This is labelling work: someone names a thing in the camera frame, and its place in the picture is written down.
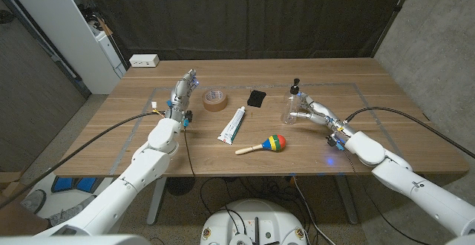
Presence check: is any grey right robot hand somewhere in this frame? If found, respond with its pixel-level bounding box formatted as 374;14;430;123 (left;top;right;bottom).
288;91;356;139

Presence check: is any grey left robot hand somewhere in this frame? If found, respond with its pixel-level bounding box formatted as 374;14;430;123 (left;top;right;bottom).
166;68;200;122

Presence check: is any clear pump dispenser bottle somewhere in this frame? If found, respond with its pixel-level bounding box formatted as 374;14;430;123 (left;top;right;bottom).
281;77;309;125

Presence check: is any brown tape roll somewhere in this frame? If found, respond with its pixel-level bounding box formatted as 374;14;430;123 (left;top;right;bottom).
202;88;229;113

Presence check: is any colourful wooden maraca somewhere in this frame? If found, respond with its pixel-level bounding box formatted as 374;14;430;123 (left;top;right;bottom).
235;134;287;156

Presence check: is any white green toothpaste tube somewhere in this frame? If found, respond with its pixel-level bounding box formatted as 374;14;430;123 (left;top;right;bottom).
217;105;247;145

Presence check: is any white power strip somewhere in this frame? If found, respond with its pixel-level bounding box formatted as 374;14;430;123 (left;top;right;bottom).
128;53;160;68

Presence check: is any black square cloth pad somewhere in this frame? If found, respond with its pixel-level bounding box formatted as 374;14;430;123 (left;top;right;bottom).
246;89;267;108

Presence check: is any black round floor base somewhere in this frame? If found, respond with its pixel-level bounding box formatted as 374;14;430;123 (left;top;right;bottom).
166;177;197;197

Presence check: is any grey table leg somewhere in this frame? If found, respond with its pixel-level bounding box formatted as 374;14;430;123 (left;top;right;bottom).
146;177;168;226
335;175;360;226

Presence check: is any dark curtain backdrop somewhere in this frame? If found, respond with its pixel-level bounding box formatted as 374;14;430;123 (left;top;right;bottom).
82;0;413;61

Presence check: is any white robot torso base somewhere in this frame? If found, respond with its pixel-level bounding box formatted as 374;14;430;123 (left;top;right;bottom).
200;199;308;245

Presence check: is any black curtain stand pole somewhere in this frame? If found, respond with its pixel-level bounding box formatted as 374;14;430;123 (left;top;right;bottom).
370;0;419;59

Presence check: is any blue floor pad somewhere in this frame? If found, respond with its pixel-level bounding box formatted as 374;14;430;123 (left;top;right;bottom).
51;177;99;194

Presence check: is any white cabinet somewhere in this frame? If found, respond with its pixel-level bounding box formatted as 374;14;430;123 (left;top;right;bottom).
1;0;127;95

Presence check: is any grey sneaker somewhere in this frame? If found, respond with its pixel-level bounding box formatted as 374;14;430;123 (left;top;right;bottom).
20;189;48;215
47;195;98;227

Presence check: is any white robot body edge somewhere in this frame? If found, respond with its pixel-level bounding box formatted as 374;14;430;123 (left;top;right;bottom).
0;234;151;245

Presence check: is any brown cardboard box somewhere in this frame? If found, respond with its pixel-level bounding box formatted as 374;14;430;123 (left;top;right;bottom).
0;170;51;238

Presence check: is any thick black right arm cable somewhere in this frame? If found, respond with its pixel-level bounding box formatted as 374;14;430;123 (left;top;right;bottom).
343;105;475;160

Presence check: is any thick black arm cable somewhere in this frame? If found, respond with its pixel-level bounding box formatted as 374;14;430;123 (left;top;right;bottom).
343;105;475;160
0;111;166;211

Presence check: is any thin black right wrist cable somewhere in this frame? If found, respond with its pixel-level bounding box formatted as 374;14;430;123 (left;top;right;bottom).
341;148;431;245

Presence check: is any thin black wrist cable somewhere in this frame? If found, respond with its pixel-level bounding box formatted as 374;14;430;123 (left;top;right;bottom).
183;125;197;179
341;148;431;245

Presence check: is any thin black left wrist cable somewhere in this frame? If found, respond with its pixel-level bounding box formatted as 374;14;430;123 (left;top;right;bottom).
183;125;197;179

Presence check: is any black floor cable tangle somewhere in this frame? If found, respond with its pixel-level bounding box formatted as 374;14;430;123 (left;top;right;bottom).
199;177;316;223

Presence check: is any grey floor cable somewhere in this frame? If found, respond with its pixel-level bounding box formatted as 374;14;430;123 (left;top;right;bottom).
292;176;337;245

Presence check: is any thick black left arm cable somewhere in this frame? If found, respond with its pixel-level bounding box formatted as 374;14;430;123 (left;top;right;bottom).
0;111;166;211

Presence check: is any black round wall fixture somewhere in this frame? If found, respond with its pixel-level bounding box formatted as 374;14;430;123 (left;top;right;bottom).
0;9;16;25

